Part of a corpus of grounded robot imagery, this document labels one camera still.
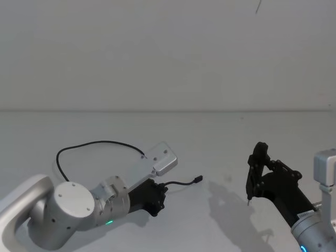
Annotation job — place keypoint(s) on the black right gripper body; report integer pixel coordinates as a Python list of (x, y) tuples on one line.
[(287, 195)]

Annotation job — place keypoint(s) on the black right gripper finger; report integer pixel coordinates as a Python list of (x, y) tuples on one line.
[(258, 162), (284, 169)]

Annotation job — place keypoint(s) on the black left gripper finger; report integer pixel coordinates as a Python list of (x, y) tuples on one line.
[(162, 191), (158, 208)]

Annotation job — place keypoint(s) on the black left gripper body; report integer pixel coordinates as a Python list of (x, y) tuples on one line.
[(143, 195)]

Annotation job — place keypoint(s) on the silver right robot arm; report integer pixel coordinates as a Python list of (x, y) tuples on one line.
[(307, 232)]

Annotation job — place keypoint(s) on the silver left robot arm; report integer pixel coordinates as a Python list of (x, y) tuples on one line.
[(71, 207)]

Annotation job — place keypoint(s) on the white table cloth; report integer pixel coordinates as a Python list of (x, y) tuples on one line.
[(210, 136)]

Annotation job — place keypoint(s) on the white curtain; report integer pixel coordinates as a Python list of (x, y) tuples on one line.
[(157, 52)]

